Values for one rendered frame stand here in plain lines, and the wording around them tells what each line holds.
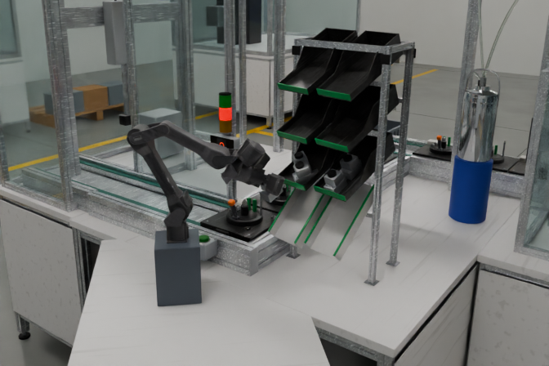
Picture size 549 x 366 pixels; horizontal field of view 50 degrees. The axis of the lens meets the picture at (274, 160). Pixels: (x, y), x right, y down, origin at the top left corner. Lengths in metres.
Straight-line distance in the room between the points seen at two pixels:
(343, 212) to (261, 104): 5.34
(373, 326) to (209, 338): 0.49
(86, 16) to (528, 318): 2.27
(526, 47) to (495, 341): 10.27
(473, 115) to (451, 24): 10.38
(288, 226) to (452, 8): 11.02
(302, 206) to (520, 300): 0.89
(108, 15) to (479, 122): 1.75
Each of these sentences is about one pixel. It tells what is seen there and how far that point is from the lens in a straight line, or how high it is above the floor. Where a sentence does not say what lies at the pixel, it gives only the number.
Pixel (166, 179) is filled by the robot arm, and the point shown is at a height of 1.27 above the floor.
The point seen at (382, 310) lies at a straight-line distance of 1.92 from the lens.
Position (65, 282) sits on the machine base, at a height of 0.51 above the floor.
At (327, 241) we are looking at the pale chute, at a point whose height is 1.02.
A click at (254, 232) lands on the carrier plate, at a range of 2.13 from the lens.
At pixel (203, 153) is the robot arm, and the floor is 1.36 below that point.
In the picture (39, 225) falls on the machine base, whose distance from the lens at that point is 2.90.
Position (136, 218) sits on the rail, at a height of 0.93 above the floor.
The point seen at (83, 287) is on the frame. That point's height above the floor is 0.54.
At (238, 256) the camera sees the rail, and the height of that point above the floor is 0.92.
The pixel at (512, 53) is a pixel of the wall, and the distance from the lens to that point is 12.52.
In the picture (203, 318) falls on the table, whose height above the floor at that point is 0.86.
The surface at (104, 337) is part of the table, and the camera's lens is 1.83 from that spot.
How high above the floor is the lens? 1.87
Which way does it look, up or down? 18 degrees down
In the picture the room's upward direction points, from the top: 1 degrees clockwise
